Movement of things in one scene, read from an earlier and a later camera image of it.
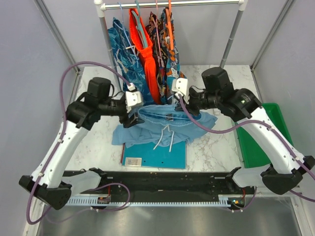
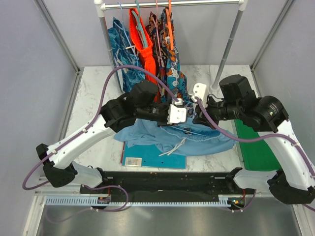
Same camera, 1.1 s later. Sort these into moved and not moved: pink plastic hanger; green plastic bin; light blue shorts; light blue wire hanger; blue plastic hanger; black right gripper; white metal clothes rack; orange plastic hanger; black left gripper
Moved: black right gripper; black left gripper; light blue shorts; light blue wire hanger
Not moved: pink plastic hanger; orange plastic hanger; white metal clothes rack; green plastic bin; blue plastic hanger
